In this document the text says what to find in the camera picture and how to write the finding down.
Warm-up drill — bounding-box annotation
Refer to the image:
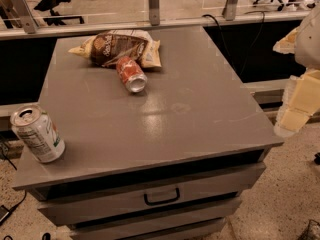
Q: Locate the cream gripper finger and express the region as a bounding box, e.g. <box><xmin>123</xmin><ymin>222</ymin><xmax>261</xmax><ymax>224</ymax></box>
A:
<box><xmin>274</xmin><ymin>69</ymin><xmax>320</xmax><ymax>137</ymax></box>
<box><xmin>273</xmin><ymin>28</ymin><xmax>298</xmax><ymax>54</ymax></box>

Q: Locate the red coke can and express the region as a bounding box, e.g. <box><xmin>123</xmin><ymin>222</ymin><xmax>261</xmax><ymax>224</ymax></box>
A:
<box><xmin>116</xmin><ymin>56</ymin><xmax>147</xmax><ymax>93</ymax></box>

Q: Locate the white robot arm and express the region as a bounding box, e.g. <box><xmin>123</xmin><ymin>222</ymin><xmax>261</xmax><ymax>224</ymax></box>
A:
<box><xmin>273</xmin><ymin>5</ymin><xmax>320</xmax><ymax>137</ymax></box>

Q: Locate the white green 7up can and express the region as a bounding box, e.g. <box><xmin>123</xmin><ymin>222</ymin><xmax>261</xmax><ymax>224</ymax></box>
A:
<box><xmin>10</xmin><ymin>105</ymin><xmax>65</xmax><ymax>163</ymax></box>

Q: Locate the grey drawer cabinet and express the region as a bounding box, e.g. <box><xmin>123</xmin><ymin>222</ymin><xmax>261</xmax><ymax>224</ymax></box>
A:
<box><xmin>13</xmin><ymin>26</ymin><xmax>280</xmax><ymax>240</ymax></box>

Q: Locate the brown chip bag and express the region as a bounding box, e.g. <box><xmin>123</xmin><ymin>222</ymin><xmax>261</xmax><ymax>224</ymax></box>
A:
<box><xmin>69</xmin><ymin>30</ymin><xmax>161</xmax><ymax>68</ymax></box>

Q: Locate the black office chair left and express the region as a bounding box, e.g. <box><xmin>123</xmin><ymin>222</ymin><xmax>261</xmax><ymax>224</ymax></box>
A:
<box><xmin>34</xmin><ymin>0</ymin><xmax>84</xmax><ymax>26</ymax></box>

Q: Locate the black cable behind table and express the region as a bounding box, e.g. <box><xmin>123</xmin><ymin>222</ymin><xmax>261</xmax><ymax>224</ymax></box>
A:
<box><xmin>201</xmin><ymin>10</ymin><xmax>266</xmax><ymax>77</ymax></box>

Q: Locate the metal railing post right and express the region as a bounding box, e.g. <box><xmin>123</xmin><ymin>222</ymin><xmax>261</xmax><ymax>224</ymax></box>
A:
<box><xmin>222</xmin><ymin>0</ymin><xmax>238</xmax><ymax>21</ymax></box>

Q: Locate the metal railing post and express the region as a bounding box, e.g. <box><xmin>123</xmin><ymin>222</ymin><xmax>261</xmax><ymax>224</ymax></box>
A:
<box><xmin>4</xmin><ymin>0</ymin><xmax>38</xmax><ymax>34</ymax></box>
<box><xmin>148</xmin><ymin>0</ymin><xmax>160</xmax><ymax>26</ymax></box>
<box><xmin>222</xmin><ymin>0</ymin><xmax>238</xmax><ymax>21</ymax></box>

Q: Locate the metal railing post middle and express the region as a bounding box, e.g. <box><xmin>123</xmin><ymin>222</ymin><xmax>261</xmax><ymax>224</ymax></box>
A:
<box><xmin>148</xmin><ymin>0</ymin><xmax>160</xmax><ymax>26</ymax></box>

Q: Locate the black drawer handle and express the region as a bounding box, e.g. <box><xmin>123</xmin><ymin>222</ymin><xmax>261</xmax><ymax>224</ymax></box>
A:
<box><xmin>143</xmin><ymin>187</ymin><xmax>180</xmax><ymax>206</ymax></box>

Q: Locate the metal railing post left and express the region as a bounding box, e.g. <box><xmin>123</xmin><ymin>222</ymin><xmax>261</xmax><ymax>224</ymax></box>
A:
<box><xmin>4</xmin><ymin>0</ymin><xmax>38</xmax><ymax>34</ymax></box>

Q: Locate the black cable on floor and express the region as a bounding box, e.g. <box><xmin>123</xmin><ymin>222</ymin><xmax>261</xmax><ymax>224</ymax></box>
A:
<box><xmin>0</xmin><ymin>140</ymin><xmax>28</xmax><ymax>227</ymax></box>

